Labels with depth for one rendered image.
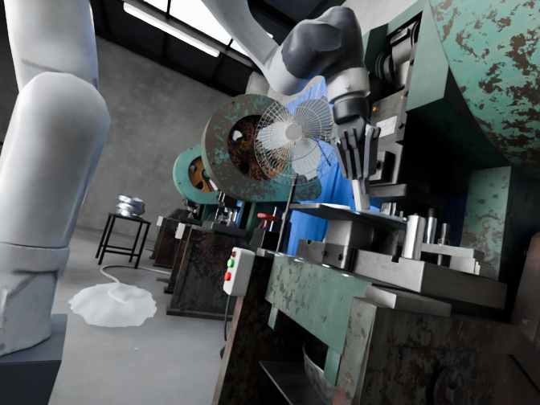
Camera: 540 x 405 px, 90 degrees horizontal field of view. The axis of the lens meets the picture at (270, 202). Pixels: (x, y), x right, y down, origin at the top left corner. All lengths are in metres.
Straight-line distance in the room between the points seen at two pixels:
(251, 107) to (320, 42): 1.60
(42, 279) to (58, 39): 0.35
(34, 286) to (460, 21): 0.73
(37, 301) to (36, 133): 0.24
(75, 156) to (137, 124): 6.97
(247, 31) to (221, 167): 1.38
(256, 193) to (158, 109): 5.81
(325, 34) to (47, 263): 0.60
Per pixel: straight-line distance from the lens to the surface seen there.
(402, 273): 0.61
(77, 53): 0.56
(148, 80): 7.82
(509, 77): 0.55
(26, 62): 0.59
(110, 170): 7.24
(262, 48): 0.68
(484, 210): 0.92
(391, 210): 0.83
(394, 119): 0.86
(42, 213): 0.50
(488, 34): 0.54
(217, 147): 1.98
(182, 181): 3.63
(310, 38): 0.58
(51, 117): 0.44
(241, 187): 1.98
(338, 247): 0.70
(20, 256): 0.51
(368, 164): 0.59
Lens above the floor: 0.68
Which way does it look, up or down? 8 degrees up
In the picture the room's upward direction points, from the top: 13 degrees clockwise
